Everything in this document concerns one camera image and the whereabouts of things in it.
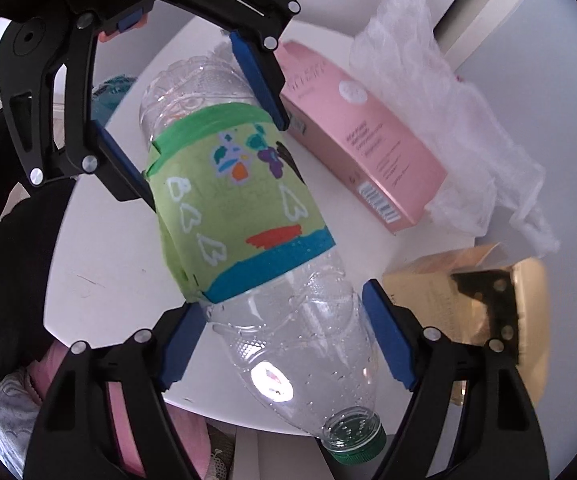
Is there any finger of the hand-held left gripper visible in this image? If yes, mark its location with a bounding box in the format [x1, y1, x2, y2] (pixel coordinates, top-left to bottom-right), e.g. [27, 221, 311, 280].
[152, 0, 301, 132]
[0, 11, 158, 211]

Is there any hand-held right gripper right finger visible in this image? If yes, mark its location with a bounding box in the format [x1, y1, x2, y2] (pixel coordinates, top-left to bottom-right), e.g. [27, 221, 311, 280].
[361, 279, 550, 480]

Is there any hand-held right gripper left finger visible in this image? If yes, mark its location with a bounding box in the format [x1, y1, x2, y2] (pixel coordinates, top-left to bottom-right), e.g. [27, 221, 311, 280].
[22, 304, 208, 480]

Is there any teal waste bin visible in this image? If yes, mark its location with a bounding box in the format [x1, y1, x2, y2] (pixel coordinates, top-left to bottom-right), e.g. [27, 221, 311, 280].
[91, 75, 138, 113]

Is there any gold cardboard box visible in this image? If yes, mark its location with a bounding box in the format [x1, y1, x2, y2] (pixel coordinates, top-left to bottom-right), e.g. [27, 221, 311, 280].
[381, 243, 552, 407]

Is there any pink cardboard box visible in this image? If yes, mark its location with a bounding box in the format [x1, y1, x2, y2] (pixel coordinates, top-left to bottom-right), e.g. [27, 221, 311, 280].
[273, 40, 449, 235]

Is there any clear plastic bottle green label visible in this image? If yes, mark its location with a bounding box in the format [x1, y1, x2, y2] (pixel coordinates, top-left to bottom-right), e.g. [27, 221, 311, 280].
[138, 57, 387, 464]

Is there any clear plastic bag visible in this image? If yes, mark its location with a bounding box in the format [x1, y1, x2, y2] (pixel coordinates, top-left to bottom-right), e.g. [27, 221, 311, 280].
[348, 0, 562, 259]

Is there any person's left hand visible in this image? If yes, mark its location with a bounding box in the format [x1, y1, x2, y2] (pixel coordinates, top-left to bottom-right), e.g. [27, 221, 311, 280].
[98, 14, 148, 43]

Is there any pink cloth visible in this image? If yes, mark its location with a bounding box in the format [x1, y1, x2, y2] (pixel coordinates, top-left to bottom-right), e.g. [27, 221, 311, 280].
[27, 345, 210, 480]

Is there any person's black clothing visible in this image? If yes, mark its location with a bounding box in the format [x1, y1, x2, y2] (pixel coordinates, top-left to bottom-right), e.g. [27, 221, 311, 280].
[0, 109, 78, 402]

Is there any grey patterned cloth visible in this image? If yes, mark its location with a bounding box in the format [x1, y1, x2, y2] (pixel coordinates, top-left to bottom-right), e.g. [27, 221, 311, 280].
[0, 365, 40, 480]

